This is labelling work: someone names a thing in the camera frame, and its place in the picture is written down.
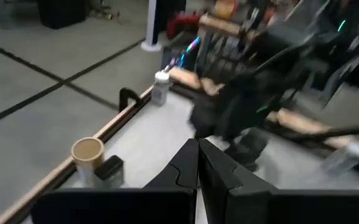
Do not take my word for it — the orange round object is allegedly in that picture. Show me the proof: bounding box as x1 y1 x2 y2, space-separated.
212 0 240 20

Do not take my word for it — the black square spice jar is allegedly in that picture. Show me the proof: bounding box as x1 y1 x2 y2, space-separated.
93 154 126 189

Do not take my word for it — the black box cabinet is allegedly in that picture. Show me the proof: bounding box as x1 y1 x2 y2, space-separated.
37 0 87 30

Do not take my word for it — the black computer tower with lights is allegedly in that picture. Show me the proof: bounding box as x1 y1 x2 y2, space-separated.
161 34 207 74

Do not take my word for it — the black table clamp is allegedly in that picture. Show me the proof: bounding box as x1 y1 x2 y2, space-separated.
118 87 145 112

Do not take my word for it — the white pole stand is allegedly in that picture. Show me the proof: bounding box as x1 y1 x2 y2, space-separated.
140 0 164 53

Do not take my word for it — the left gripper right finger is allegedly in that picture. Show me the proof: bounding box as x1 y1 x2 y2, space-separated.
198 138 277 224

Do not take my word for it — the red plastic object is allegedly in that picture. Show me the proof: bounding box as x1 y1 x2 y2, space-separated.
166 12 202 40

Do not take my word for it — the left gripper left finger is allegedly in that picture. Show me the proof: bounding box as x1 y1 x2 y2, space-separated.
143 138 199 190

